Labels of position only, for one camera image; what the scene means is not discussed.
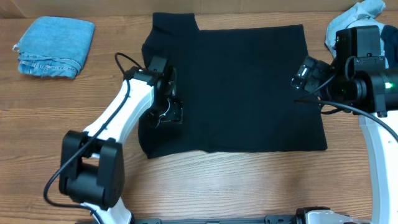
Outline light blue denim jeans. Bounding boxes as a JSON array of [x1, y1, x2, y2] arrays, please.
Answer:
[[325, 0, 386, 59]]

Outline navy blue garment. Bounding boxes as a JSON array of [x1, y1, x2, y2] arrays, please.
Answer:
[[381, 25, 398, 68]]

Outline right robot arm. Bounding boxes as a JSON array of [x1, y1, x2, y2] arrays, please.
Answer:
[[291, 26, 397, 223]]

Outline folded blue jeans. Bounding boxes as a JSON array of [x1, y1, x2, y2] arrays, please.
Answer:
[[12, 16, 95, 79]]

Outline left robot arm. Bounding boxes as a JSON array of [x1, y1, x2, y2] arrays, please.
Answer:
[[58, 56, 183, 223]]

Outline black t-shirt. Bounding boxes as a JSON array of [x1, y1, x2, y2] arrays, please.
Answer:
[[138, 12, 327, 159]]

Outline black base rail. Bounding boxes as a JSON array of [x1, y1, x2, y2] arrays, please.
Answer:
[[74, 214, 299, 224]]

